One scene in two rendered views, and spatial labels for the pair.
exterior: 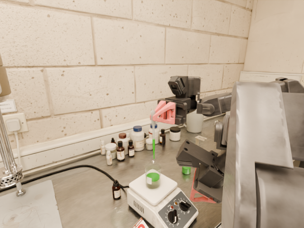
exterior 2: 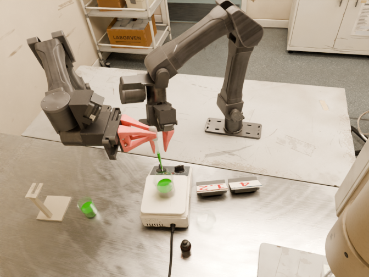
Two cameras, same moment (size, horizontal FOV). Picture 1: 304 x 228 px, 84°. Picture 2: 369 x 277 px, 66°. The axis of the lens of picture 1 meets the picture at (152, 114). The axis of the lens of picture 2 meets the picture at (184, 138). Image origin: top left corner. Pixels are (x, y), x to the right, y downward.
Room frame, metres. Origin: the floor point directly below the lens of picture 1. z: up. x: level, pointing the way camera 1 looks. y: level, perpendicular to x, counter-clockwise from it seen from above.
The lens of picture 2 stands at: (0.64, 0.38, 1.66)
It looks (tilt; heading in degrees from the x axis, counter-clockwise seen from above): 48 degrees down; 236
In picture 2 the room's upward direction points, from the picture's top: 7 degrees counter-clockwise
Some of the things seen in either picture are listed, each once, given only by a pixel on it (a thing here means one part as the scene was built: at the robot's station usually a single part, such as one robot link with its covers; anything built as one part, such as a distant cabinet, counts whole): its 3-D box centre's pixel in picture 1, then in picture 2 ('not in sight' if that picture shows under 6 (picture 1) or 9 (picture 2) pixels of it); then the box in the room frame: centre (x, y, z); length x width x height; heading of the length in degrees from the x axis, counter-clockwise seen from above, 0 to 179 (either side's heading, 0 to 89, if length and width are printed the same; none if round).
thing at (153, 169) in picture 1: (153, 174); (163, 185); (0.46, 0.00, 1.02); 0.06 x 0.05 x 0.08; 179
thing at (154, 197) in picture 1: (153, 184); (165, 193); (0.46, 0.00, 0.98); 0.12 x 0.12 x 0.01; 46
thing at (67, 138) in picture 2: (186, 103); (76, 131); (0.58, -0.12, 1.23); 0.07 x 0.06 x 0.07; 136
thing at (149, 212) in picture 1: (159, 199); (167, 193); (0.45, -0.02, 0.94); 0.22 x 0.13 x 0.08; 46
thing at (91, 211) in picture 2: (186, 166); (88, 207); (0.65, -0.15, 0.93); 0.04 x 0.04 x 0.06
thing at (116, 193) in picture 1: (116, 188); (185, 246); (0.50, 0.13, 0.93); 0.03 x 0.03 x 0.07
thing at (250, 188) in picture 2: not in sight; (244, 182); (0.25, 0.09, 0.92); 0.09 x 0.06 x 0.04; 144
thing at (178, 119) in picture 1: (164, 114); (135, 130); (0.48, -0.04, 1.22); 0.09 x 0.07 x 0.07; 136
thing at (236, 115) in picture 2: not in sight; (232, 109); (0.10, -0.10, 1.00); 0.09 x 0.06 x 0.06; 71
